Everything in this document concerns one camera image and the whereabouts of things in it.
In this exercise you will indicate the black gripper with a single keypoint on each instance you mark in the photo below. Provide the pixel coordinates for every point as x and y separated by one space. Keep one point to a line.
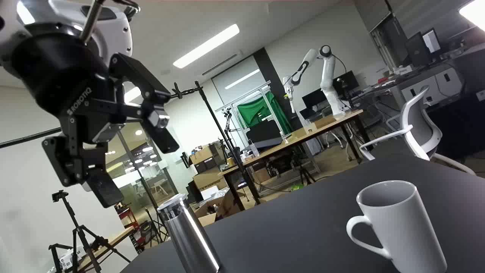
93 99

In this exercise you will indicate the stainless steel flask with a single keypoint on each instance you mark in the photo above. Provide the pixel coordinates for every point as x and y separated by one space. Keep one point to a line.
193 246

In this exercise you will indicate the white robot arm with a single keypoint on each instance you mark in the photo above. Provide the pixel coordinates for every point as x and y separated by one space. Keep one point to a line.
104 29

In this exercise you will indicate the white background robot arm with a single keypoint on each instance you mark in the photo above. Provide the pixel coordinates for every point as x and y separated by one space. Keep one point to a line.
327 81

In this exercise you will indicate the black boom stand pole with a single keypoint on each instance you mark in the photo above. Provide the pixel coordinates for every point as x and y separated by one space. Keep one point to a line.
222 137

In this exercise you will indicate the cardboard box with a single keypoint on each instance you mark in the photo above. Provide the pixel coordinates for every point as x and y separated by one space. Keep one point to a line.
210 180

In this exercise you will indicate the long wooden table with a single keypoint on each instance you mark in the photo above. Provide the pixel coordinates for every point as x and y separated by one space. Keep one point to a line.
316 129

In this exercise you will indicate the green screen cloth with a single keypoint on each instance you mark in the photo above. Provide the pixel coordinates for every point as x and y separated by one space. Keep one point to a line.
254 113

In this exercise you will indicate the black computer monitor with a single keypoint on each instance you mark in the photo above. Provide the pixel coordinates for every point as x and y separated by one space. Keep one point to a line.
265 136

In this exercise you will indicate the ceiling light panel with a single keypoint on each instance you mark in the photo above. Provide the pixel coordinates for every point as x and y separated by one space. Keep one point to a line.
208 46

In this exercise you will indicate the white ceramic mug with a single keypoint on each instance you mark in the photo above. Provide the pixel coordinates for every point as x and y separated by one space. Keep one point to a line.
402 225

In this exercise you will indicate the white office chair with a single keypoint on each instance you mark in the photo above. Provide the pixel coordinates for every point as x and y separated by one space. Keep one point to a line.
421 134

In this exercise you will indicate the black camera tripod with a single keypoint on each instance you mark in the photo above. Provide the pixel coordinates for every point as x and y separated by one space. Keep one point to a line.
89 249

